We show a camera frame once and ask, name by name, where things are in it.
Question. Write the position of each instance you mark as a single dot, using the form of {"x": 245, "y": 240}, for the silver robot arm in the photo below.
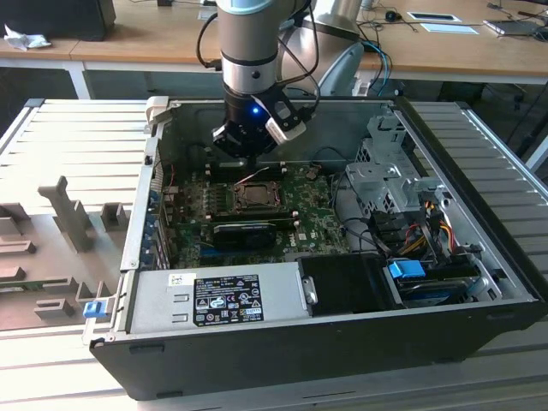
{"x": 246, "y": 43}

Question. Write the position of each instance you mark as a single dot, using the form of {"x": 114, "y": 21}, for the long wooden desk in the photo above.
{"x": 128, "y": 47}

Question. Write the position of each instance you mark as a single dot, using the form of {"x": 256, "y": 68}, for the green RAM stick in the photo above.
{"x": 227, "y": 221}
{"x": 34, "y": 284}

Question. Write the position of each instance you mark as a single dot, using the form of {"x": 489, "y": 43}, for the black box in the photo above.
{"x": 55, "y": 19}

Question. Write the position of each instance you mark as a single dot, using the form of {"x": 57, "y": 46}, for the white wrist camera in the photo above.
{"x": 284, "y": 130}

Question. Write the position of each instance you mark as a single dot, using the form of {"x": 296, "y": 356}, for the black graphics card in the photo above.
{"x": 244, "y": 235}

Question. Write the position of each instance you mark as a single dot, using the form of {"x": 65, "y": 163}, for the short wooden desk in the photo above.
{"x": 43, "y": 53}

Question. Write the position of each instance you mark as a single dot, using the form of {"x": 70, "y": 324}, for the black plastic shroud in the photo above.
{"x": 342, "y": 282}

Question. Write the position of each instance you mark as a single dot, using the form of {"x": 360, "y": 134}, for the white framed desk hatch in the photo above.
{"x": 432, "y": 20}

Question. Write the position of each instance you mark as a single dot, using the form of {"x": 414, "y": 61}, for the silver metal drive cage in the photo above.
{"x": 377, "y": 180}

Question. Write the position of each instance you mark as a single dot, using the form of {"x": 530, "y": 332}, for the black computer mouse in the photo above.
{"x": 391, "y": 16}

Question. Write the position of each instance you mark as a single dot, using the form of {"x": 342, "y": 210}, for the silver power supply unit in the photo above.
{"x": 154, "y": 299}

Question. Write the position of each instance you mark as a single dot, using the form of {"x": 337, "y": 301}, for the hard disk in blue carrier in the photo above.
{"x": 404, "y": 270}

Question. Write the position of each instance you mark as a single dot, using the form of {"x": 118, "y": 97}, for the silver coin battery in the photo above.
{"x": 311, "y": 173}

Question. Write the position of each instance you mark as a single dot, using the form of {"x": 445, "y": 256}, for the crumpled white paper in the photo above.
{"x": 25, "y": 40}

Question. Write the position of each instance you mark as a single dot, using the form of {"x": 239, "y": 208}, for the CPU socket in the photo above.
{"x": 258, "y": 208}

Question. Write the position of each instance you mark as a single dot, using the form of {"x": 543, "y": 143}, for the grey laptop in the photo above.
{"x": 511, "y": 27}

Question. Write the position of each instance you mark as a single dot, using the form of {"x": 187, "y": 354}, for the blue case latch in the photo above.
{"x": 95, "y": 309}

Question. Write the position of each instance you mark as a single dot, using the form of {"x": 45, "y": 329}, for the green motherboard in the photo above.
{"x": 317, "y": 222}

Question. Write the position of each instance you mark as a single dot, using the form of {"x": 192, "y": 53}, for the blue expansion slot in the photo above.
{"x": 214, "y": 256}

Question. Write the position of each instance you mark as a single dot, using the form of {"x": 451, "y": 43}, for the black and grey PC case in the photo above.
{"x": 299, "y": 355}

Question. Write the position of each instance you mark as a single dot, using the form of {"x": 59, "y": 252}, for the grey parts rack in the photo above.
{"x": 43, "y": 240}

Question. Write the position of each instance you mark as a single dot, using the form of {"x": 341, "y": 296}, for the black power supply label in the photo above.
{"x": 227, "y": 299}

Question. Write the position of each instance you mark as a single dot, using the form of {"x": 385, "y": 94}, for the pale flat desk panel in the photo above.
{"x": 449, "y": 28}

